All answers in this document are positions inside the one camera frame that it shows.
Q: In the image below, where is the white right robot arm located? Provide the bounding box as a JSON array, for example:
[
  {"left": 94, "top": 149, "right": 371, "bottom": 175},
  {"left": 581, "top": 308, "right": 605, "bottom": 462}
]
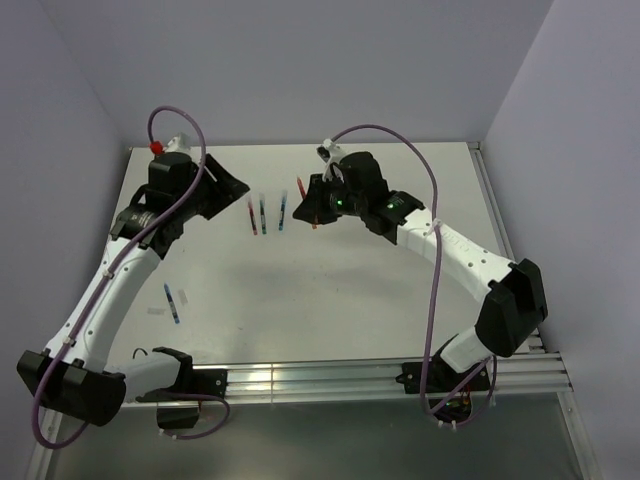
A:
[{"left": 293, "top": 146, "right": 548, "bottom": 390}]

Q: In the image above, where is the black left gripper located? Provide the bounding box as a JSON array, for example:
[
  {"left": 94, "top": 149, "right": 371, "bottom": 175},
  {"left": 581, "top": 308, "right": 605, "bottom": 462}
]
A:
[{"left": 176, "top": 154, "right": 249, "bottom": 221}]

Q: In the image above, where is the aluminium front rail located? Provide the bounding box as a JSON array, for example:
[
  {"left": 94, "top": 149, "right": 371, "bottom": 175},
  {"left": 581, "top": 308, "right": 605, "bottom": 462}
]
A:
[{"left": 194, "top": 353, "right": 572, "bottom": 406}]

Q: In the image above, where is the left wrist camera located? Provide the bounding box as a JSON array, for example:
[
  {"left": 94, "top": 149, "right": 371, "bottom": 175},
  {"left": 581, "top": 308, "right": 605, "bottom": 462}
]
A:
[{"left": 149, "top": 133, "right": 191, "bottom": 156}]

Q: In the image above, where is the aluminium side rail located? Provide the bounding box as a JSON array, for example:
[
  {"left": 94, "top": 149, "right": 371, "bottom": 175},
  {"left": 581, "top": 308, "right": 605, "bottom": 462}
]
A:
[{"left": 470, "top": 148, "right": 548, "bottom": 358}]

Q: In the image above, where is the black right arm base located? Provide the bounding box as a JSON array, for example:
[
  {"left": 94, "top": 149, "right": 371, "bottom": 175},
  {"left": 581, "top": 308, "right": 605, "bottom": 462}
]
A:
[{"left": 394, "top": 360, "right": 494, "bottom": 424}]

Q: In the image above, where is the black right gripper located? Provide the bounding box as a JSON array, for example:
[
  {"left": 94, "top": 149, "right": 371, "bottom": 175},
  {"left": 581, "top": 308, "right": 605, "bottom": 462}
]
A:
[{"left": 293, "top": 172, "right": 367, "bottom": 225}]

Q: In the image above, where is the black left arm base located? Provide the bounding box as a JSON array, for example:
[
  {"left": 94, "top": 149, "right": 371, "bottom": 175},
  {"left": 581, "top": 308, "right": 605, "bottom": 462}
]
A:
[{"left": 135, "top": 368, "right": 228, "bottom": 435}]

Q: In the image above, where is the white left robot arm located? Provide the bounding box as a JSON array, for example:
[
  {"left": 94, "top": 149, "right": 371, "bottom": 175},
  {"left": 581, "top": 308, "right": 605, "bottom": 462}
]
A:
[{"left": 17, "top": 153, "right": 250, "bottom": 426}]

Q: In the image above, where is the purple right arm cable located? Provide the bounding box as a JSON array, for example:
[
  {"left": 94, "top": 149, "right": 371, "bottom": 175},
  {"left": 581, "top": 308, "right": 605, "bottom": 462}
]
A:
[{"left": 329, "top": 124, "right": 500, "bottom": 427}]

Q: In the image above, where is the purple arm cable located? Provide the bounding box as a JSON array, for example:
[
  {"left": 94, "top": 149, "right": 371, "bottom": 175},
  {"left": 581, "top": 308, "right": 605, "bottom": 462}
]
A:
[
  {"left": 30, "top": 105, "right": 232, "bottom": 449},
  {"left": 329, "top": 124, "right": 500, "bottom": 427}
]

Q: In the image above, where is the red capped pen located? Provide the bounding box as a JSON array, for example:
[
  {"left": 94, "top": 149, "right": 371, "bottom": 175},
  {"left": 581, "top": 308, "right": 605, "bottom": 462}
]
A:
[{"left": 295, "top": 174, "right": 319, "bottom": 231}]

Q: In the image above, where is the dark blue capped pen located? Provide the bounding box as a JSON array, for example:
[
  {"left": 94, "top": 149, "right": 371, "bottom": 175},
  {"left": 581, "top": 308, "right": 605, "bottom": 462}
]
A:
[{"left": 163, "top": 282, "right": 180, "bottom": 325}]

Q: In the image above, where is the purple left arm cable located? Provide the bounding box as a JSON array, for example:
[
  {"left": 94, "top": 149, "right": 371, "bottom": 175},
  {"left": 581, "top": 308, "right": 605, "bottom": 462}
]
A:
[{"left": 30, "top": 105, "right": 232, "bottom": 449}]

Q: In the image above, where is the light blue pen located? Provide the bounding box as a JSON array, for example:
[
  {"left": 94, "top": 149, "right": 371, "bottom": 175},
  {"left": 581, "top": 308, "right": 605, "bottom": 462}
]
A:
[{"left": 277, "top": 189, "right": 288, "bottom": 232}]

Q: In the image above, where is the magenta pen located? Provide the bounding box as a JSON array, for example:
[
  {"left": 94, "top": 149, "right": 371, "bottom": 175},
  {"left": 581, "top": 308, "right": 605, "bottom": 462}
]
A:
[{"left": 247, "top": 195, "right": 258, "bottom": 236}]

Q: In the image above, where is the green capped pen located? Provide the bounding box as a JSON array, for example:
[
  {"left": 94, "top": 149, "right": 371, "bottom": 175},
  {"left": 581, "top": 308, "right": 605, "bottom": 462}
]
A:
[{"left": 259, "top": 193, "right": 267, "bottom": 235}]

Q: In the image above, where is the small clear plastic piece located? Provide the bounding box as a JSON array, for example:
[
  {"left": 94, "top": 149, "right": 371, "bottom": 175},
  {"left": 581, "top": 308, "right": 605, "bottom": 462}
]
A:
[{"left": 147, "top": 307, "right": 166, "bottom": 316}]

